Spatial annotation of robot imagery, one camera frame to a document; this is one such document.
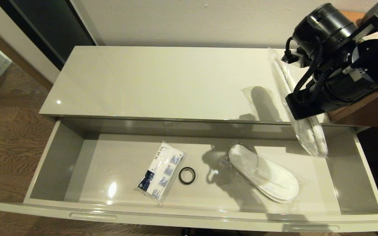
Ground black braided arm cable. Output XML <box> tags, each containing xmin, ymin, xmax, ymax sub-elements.
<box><xmin>292</xmin><ymin>38</ymin><xmax>327</xmax><ymax>104</ymax></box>

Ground brown wooden side table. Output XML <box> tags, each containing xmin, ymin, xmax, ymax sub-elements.
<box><xmin>327</xmin><ymin>10</ymin><xmax>378</xmax><ymax>128</ymax></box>

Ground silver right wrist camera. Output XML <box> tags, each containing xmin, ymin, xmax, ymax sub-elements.
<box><xmin>289</xmin><ymin>49</ymin><xmax>307</xmax><ymax>68</ymax></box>

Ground white slippers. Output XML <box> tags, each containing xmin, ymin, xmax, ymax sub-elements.
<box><xmin>267</xmin><ymin>47</ymin><xmax>329</xmax><ymax>158</ymax></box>
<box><xmin>219</xmin><ymin>144</ymin><xmax>307</xmax><ymax>204</ymax></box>

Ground glossy white wide drawer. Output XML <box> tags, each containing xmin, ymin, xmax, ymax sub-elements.
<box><xmin>0</xmin><ymin>117</ymin><xmax>378</xmax><ymax>233</ymax></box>

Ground white tissue packet blue print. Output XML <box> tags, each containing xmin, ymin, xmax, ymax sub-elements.
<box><xmin>135</xmin><ymin>141</ymin><xmax>185</xmax><ymax>204</ymax></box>

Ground black tape ring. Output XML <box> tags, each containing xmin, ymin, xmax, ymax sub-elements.
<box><xmin>178</xmin><ymin>167</ymin><xmax>196</xmax><ymax>185</ymax></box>

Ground dark sliding door panel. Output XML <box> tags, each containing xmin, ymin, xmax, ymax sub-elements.
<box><xmin>0</xmin><ymin>0</ymin><xmax>97</xmax><ymax>71</ymax></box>

